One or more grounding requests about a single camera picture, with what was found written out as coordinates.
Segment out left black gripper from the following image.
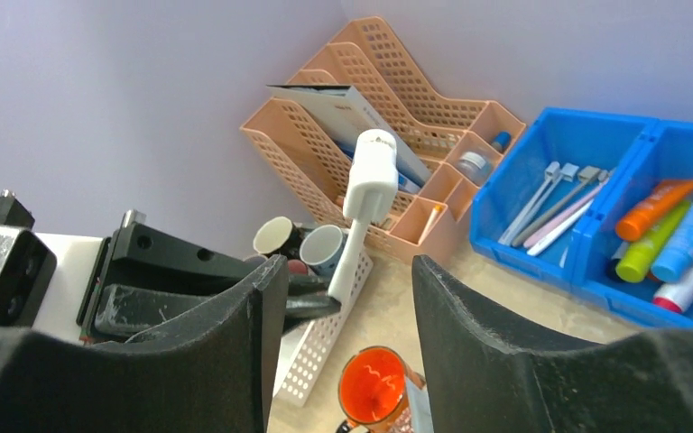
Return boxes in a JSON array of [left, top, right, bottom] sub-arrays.
[[77, 209, 342, 344]]

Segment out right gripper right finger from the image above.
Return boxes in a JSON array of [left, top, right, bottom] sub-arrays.
[[411, 255, 693, 432]]

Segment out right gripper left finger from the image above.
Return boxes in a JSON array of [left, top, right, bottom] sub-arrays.
[[0, 256, 289, 432]]

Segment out orange translucent cup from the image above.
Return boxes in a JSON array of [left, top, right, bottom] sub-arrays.
[[336, 345, 426, 432]]

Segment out white toothbrush with cap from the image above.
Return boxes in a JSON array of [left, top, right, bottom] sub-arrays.
[[328, 129, 399, 304]]

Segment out beige grey toothbrush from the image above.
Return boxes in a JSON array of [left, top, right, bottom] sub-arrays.
[[511, 166, 608, 247]]

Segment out white toothpaste tube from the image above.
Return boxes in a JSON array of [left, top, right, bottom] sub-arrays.
[[405, 376, 434, 433]]

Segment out white plastic cup bin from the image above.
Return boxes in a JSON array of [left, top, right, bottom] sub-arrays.
[[273, 251, 374, 407]]

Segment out cream ceramic mug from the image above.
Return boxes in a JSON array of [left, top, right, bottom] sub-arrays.
[[253, 216, 304, 260]]

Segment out white orange tipped pen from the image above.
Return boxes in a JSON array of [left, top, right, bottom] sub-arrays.
[[419, 205, 443, 242]]

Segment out peach plastic desk organizer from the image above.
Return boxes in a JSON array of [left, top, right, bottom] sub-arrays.
[[242, 16, 526, 263]]

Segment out white paper folder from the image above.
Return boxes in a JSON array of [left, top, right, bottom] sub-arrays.
[[268, 84, 431, 193]]

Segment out yellow green small tube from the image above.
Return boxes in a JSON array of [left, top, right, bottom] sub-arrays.
[[614, 198, 692, 283]]

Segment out white red capped tube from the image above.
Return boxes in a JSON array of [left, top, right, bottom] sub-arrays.
[[652, 226, 693, 315]]

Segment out clear small jar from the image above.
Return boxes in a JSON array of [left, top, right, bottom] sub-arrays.
[[455, 151, 493, 187]]

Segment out orange small tube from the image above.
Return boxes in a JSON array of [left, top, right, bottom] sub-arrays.
[[614, 179, 693, 242]]

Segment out blue small tube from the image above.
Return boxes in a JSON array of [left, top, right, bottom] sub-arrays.
[[651, 189, 693, 284]]

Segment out blue plastic compartment bin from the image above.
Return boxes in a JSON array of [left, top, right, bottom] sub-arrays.
[[469, 108, 693, 327]]

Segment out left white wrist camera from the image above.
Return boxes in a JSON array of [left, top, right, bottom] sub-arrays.
[[0, 190, 108, 345]]

